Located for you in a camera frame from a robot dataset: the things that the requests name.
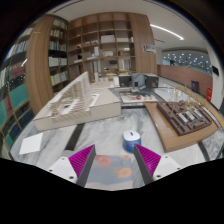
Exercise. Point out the long ceiling light strip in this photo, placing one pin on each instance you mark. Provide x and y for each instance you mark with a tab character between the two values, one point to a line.
166	31

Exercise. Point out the blue and white computer mouse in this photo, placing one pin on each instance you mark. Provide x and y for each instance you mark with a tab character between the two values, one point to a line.
131	141

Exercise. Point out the group of small ceiling lights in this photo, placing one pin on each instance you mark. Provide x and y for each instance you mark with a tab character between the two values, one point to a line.
186	58

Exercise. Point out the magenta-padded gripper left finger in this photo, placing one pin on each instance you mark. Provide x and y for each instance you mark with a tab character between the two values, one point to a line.
63	166

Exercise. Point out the red sign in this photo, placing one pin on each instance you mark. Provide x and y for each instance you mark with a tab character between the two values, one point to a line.
209	94

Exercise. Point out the large white architectural model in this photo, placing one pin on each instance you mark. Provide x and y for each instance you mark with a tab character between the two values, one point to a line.
100	108

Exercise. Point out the grey floral mouse pad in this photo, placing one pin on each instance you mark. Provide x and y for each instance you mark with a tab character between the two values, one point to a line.
111	171

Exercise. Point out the tall wooden shelf unit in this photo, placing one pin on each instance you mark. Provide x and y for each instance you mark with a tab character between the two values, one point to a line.
141	33

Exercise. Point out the white paper sheet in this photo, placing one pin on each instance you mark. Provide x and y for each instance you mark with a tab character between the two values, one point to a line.
31	143

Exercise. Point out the curved bookshelf with colourful books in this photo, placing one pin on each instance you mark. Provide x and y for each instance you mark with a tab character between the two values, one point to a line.
13	86

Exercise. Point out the small white site model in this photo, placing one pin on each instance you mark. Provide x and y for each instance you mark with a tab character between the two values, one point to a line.
136	97

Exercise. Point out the framed wall sign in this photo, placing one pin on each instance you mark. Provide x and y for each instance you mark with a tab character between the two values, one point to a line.
149	48

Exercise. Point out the dark bookshelf with books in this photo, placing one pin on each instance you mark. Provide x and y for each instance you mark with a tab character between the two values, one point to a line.
58	60

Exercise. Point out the dark brown building model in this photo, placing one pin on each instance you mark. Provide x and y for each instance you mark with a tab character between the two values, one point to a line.
185	120

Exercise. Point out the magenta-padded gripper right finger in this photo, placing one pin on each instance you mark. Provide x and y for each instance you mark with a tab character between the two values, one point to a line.
165	165

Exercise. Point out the dark grey box model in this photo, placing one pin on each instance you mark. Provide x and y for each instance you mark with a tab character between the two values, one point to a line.
138	80

